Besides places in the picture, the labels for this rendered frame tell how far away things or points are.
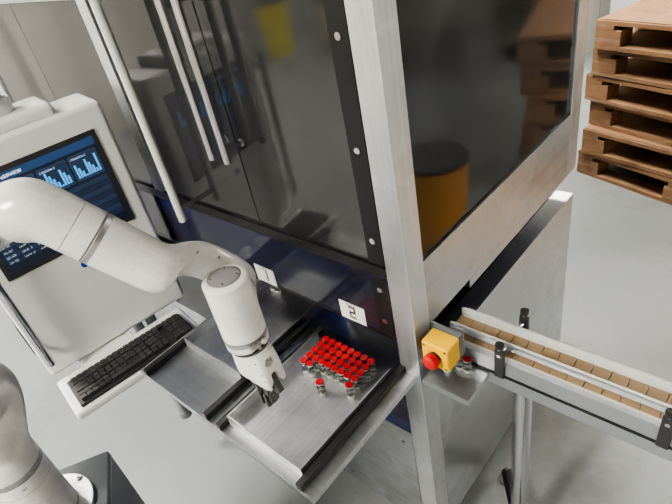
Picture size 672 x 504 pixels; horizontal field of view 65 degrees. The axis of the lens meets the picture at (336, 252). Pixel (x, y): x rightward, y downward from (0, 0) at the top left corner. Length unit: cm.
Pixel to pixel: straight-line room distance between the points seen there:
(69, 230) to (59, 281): 95
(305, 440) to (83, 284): 91
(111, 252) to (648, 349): 237
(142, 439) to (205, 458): 36
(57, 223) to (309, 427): 77
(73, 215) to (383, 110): 54
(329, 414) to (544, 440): 121
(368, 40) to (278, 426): 91
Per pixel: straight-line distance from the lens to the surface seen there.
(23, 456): 135
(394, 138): 102
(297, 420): 138
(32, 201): 90
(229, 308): 94
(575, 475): 232
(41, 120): 171
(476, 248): 145
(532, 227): 191
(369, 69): 98
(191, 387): 157
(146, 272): 91
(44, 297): 185
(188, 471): 255
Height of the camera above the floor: 195
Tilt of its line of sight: 35 degrees down
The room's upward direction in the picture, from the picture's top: 12 degrees counter-clockwise
